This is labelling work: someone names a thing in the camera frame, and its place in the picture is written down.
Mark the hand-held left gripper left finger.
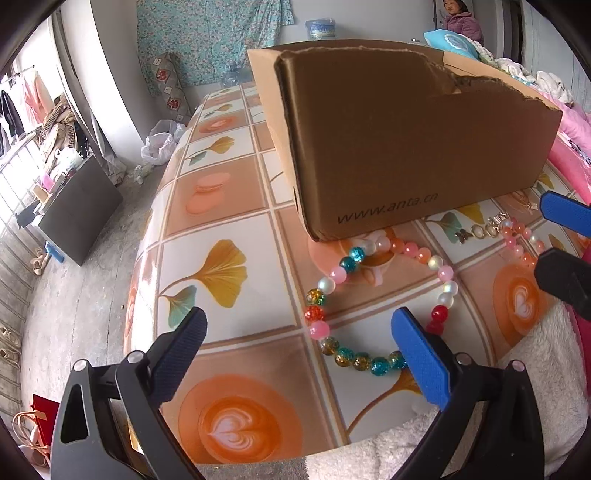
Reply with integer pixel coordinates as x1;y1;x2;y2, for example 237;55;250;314
50;307;208;480

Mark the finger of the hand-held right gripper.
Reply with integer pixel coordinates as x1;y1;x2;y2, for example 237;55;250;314
539;190;591;234
534;248;591;324

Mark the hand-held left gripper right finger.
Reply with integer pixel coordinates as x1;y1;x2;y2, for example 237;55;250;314
390;307;548;480

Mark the pink orange bead bracelet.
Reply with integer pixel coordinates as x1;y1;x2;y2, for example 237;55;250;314
501;220;550;273

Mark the gold chain bracelet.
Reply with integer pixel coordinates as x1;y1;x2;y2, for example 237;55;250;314
454;213;513;244

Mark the multicolour glass bead bracelet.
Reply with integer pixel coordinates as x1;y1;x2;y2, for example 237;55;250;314
305;233;458;377

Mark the brown cardboard box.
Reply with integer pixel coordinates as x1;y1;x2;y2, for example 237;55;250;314
247;39;564;243

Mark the pink fleece blanket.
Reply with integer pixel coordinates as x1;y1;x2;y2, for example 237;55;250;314
547;99;591;206

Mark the white fluffy fleece cloth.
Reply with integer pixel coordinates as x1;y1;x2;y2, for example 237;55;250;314
305;300;583;480

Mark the coffee and leaf print tablecloth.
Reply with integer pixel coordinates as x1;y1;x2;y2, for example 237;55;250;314
122;80;591;464

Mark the pale patterned quilt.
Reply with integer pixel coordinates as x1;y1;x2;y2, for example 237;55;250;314
480;46;578;107

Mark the red gift bag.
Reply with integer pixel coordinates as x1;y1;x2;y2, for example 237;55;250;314
30;394;61;448

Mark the dark grey cabinet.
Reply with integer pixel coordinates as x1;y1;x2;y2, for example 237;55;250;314
38;154;124;266

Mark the metal railing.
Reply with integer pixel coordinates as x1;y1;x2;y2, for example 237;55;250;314
0;134;51;407

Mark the beige handbag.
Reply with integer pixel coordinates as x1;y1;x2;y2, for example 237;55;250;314
11;410;52;468

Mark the white plastic bag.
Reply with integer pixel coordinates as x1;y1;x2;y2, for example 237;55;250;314
141;119;186;165

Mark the blue printed pillow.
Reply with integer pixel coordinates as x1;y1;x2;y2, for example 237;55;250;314
424;28;483;58

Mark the pile of clothes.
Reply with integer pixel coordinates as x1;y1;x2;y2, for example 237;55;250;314
39;92;88;153

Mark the patterned grey cushion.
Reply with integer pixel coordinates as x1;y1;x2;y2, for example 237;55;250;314
145;52;192;124

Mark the pink hanging garment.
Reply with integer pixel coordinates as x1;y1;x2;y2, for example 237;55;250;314
21;74;54;121

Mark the dark hanging garment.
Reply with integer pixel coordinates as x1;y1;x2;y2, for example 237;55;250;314
0;90;24;139

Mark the teal floral hanging cloth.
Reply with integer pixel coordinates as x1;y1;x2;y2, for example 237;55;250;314
137;0;295;86

